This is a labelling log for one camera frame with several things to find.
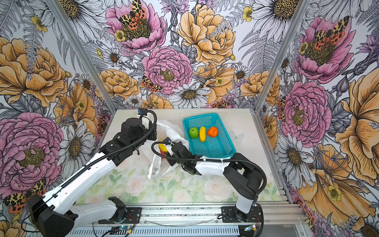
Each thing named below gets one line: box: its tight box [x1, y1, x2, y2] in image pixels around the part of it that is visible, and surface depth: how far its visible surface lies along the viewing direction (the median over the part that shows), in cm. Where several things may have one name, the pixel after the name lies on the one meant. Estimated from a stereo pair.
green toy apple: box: [189, 127, 199, 139], surface depth 102 cm
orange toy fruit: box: [207, 126, 219, 138], surface depth 104 cm
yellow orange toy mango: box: [199, 126, 207, 143], surface depth 104 cm
